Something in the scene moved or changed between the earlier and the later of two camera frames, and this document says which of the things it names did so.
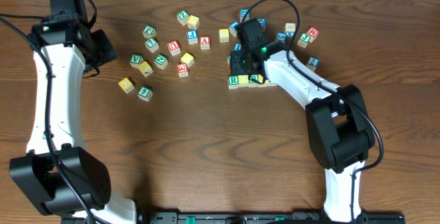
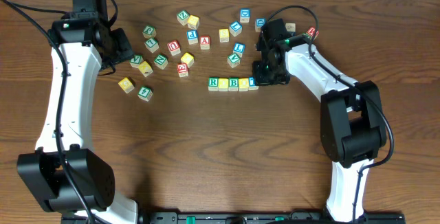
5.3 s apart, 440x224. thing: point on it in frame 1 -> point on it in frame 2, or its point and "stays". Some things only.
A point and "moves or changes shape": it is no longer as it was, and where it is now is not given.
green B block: x=253 y=84 -> x=233 y=84
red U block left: x=174 y=47 stays
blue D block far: x=243 y=12 stays
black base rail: x=265 y=217 stays
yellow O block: x=260 y=80 moves or changes shape
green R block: x=233 y=82 -> x=213 y=84
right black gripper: x=234 y=66 -> x=260 y=80
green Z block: x=182 y=16 stays
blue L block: x=233 y=27 stays
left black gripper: x=101 y=50 -> x=121 y=46
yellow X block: x=146 y=69 stays
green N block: x=161 y=62 stays
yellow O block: x=243 y=80 -> x=223 y=84
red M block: x=313 y=32 stays
